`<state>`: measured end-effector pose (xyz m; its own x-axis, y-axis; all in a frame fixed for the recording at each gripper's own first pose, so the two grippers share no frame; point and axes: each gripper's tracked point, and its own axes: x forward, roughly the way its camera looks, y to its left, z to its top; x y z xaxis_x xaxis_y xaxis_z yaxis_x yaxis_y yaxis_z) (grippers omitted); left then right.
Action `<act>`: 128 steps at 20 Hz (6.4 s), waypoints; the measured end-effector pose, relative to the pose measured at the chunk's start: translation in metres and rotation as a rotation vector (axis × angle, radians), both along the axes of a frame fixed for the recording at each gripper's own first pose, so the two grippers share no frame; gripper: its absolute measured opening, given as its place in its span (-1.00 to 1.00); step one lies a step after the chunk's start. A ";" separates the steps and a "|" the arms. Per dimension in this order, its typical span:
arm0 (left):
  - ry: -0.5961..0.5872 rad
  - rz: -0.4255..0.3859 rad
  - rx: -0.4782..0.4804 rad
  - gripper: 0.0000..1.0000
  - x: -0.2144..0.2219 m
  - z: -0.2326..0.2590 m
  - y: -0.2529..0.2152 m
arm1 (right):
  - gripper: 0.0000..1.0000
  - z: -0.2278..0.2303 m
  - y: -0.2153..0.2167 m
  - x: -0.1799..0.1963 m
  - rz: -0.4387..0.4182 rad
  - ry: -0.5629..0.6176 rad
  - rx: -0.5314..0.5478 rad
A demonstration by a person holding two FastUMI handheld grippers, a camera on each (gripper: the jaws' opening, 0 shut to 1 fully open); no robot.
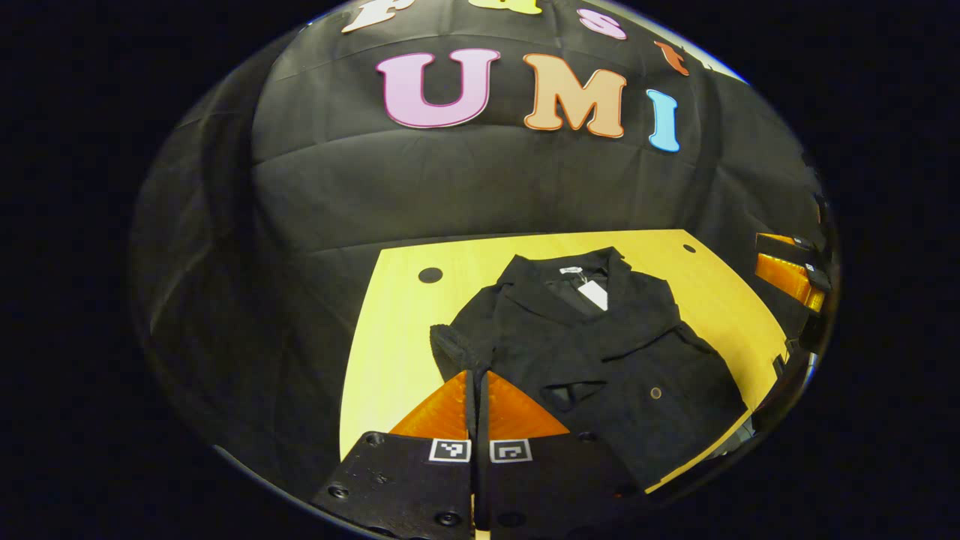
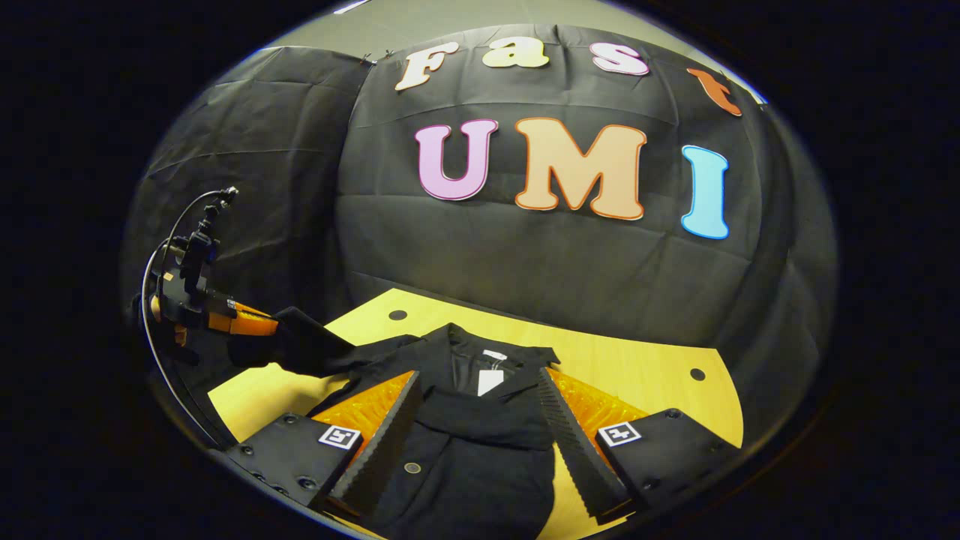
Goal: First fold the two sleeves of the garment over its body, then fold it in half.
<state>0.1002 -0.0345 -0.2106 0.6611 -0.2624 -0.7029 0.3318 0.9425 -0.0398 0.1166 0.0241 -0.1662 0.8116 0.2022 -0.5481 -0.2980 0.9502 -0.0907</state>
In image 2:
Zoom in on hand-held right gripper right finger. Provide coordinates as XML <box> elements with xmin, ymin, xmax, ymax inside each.
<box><xmin>537</xmin><ymin>366</ymin><xmax>743</xmax><ymax>526</ymax></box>

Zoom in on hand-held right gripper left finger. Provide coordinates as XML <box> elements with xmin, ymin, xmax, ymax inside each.
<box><xmin>225</xmin><ymin>369</ymin><xmax>422</xmax><ymax>522</ymax></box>

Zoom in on black collared shirt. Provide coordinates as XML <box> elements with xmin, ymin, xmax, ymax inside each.
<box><xmin>229</xmin><ymin>306</ymin><xmax>593</xmax><ymax>540</ymax></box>

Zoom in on black cable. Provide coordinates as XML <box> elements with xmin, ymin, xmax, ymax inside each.
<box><xmin>139</xmin><ymin>191</ymin><xmax>241</xmax><ymax>451</ymax></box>

